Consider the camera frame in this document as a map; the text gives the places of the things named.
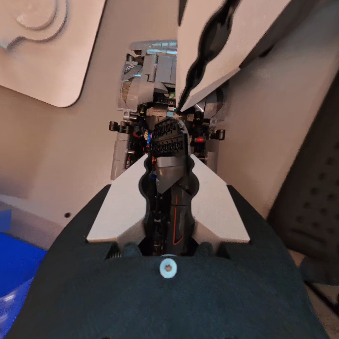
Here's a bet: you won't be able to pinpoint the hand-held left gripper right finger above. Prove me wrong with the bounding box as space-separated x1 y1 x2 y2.
189 154 251 253

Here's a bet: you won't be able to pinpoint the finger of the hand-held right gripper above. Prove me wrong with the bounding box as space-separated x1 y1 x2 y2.
176 0 231 109
180 0 292 112

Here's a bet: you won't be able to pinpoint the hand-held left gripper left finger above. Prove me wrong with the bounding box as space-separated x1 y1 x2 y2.
87 154 151 256

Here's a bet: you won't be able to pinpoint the lego car model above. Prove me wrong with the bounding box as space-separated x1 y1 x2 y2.
109 40 227 256

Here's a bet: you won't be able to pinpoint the white metal book stand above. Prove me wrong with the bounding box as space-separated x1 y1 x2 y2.
0 0 107 108

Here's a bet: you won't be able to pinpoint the black perforated pad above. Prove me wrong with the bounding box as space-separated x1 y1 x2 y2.
267 77 339 288

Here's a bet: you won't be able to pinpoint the blue bin with white label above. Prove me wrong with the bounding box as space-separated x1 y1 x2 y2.
0 209 49 329

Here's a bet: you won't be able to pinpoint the crumpled clear parts bags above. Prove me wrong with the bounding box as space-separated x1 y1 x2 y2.
0 278 29 329

